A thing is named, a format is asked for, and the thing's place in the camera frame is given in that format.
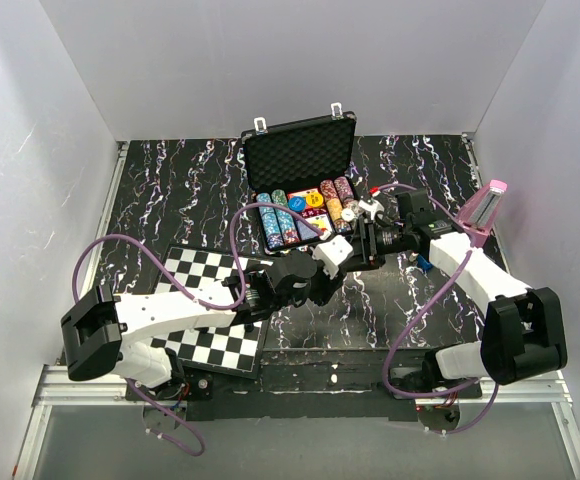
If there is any white poker chip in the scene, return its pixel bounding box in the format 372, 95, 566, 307
341, 208, 357, 222

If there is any blue playing card deck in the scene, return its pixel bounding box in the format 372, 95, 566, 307
295, 214, 334, 241

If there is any red playing card deck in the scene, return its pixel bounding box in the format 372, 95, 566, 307
287, 188, 325, 213

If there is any yellow big blind button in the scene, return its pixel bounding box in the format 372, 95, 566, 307
305, 191, 324, 209

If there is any blue small blind button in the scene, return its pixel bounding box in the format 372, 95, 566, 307
288, 196, 307, 213

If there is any black white chess board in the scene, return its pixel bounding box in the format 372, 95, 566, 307
150, 245, 267, 378

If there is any black poker set case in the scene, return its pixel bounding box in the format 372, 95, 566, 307
240, 101, 372, 257

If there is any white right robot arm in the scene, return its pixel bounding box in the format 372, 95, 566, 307
382, 181, 568, 399

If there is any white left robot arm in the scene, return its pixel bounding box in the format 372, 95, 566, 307
61, 244, 352, 400

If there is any purple red chip column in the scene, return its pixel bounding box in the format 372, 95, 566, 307
333, 176, 358, 210

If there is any light blue chip column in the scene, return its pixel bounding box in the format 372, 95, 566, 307
259, 206, 284, 250

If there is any white and blue block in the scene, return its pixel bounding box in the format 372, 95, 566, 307
410, 253, 433, 272

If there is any red yellow chip column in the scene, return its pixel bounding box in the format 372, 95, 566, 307
319, 180, 351, 234

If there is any green blue chip column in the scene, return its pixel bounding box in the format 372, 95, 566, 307
271, 189, 300, 245

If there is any pink metronome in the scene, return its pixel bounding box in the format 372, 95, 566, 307
457, 180, 508, 247

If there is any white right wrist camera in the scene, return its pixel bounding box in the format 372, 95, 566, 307
358, 198, 384, 220

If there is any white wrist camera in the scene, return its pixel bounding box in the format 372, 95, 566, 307
312, 235, 354, 279
358, 198, 384, 220

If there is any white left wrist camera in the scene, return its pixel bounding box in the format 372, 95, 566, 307
312, 235, 354, 279

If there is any aluminium rail frame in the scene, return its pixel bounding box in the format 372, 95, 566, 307
14, 134, 580, 479

